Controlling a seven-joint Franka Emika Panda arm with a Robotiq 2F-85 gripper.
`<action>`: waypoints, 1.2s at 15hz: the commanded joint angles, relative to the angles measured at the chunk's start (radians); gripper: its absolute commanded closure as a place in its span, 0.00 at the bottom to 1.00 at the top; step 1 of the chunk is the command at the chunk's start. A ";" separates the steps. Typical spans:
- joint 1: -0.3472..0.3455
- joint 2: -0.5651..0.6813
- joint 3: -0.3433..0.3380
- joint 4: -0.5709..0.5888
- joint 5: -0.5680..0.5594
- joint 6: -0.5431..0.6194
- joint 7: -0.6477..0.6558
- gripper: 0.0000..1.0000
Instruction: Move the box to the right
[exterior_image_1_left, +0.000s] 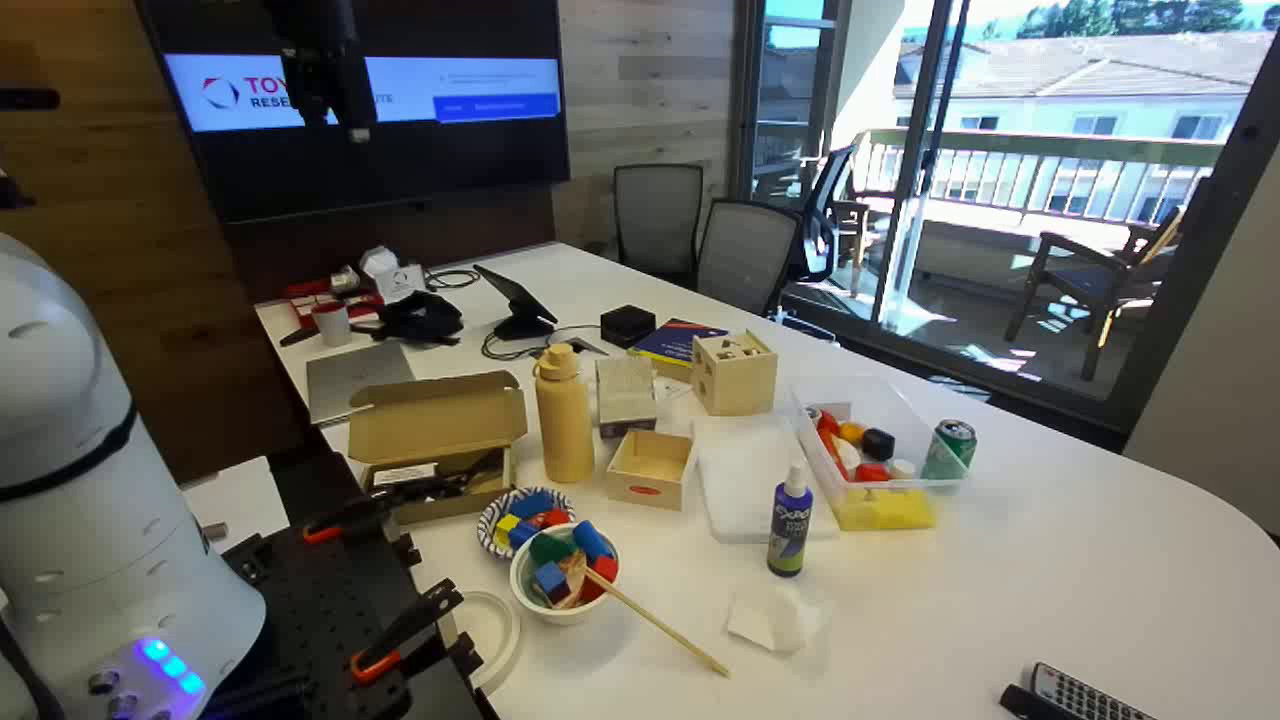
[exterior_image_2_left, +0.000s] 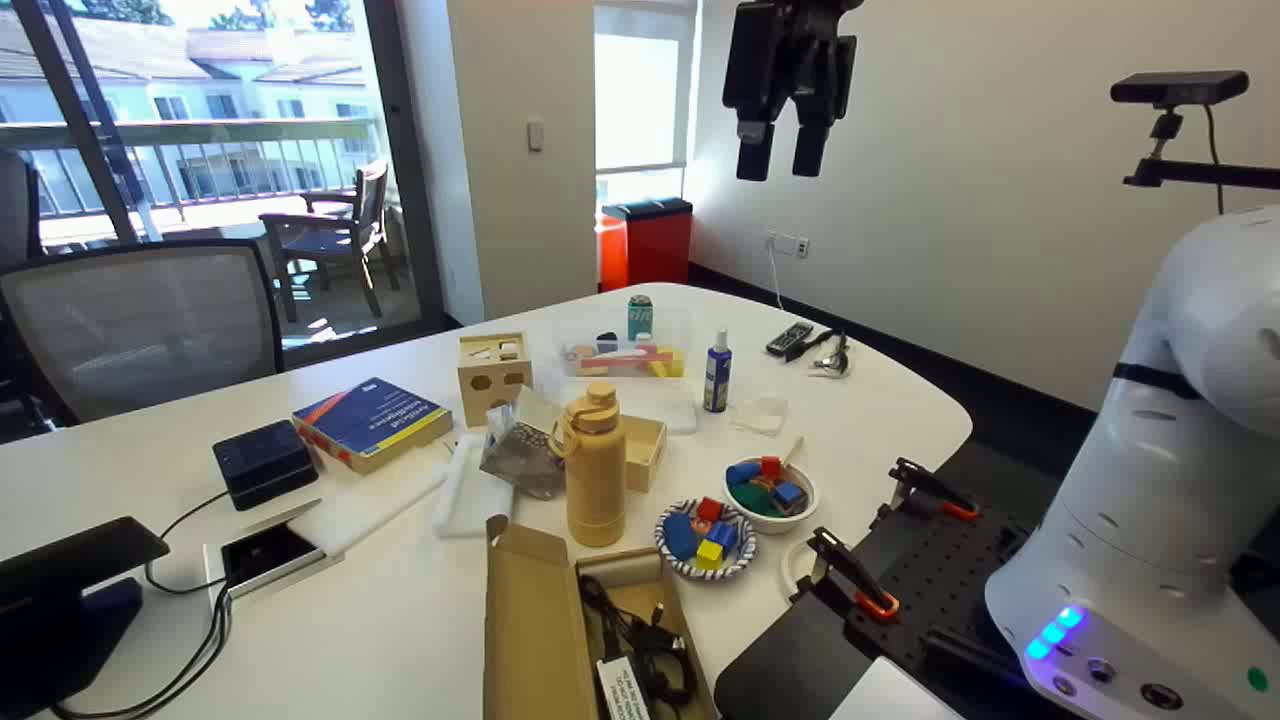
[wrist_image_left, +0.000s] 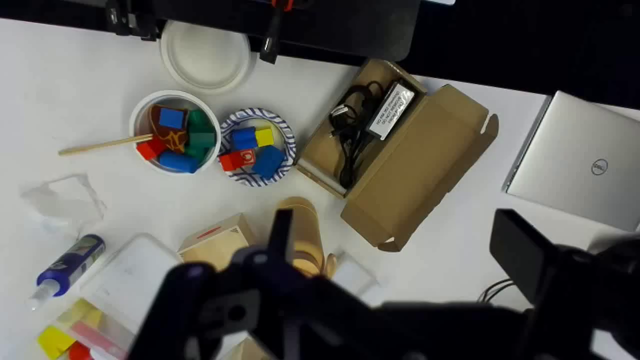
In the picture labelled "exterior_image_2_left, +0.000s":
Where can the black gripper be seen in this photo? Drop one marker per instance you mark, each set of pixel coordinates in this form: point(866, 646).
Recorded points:
point(789, 54)

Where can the small wooden box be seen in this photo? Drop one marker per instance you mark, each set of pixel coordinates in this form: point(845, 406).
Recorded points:
point(644, 453)

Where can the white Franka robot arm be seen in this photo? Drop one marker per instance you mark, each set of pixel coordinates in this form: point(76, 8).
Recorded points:
point(1147, 506)

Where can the long open cardboard box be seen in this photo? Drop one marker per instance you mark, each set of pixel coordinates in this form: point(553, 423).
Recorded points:
point(534, 625)

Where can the black box device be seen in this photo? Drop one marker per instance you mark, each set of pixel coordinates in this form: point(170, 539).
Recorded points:
point(264, 460)

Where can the red storage bin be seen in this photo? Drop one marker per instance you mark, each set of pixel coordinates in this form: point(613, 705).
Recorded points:
point(652, 241)

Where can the black remote control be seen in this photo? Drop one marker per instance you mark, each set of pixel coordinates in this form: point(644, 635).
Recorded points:
point(789, 338)

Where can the black metal clip tool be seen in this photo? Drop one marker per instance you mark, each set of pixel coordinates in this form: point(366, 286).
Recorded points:
point(828, 354)

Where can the teal drink can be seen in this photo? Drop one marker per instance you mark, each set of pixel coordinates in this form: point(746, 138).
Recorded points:
point(643, 316)

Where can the blue glue bottle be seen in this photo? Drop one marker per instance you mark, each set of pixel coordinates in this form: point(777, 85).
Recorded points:
point(717, 377)

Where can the clear tray with toys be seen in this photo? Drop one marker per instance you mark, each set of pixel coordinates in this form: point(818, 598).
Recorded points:
point(622, 356)

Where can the small clear plastic container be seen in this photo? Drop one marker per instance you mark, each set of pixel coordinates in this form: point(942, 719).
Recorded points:
point(761, 415)

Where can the white bowl with blocks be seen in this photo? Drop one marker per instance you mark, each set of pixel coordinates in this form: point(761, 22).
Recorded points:
point(770, 491)

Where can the wooden cube with holes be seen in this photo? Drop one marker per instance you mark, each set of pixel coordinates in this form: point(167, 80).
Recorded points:
point(494, 380)

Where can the black orange clamp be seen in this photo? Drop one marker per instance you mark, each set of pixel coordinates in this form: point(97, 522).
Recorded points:
point(935, 491)
point(853, 574)

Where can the tan water bottle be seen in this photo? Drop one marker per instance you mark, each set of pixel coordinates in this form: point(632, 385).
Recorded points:
point(593, 472)

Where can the blue patterned plate with blocks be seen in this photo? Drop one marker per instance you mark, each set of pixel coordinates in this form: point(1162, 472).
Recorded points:
point(705, 542)

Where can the grey crumpled cloth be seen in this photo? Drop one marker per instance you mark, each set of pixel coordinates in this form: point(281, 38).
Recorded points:
point(522, 460)

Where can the white tape roll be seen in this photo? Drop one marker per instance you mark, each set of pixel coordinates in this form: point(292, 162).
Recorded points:
point(799, 565)

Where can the dark outdoor chair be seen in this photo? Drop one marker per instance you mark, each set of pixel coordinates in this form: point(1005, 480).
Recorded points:
point(333, 235)

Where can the blue book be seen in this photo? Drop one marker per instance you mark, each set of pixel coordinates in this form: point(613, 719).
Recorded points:
point(370, 423)

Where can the phone on white pad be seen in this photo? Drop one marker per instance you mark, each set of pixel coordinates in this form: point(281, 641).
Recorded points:
point(264, 552)

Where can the grey mesh office chair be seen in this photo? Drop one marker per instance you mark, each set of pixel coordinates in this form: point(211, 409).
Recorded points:
point(135, 325)

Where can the white wall outlet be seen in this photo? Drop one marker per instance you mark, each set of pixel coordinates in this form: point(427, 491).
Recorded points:
point(784, 247)

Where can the white light switch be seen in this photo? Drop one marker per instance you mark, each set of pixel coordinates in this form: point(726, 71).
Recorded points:
point(534, 134)

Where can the black camera on stand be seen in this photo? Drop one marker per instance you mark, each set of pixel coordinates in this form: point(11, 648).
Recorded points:
point(1180, 90)

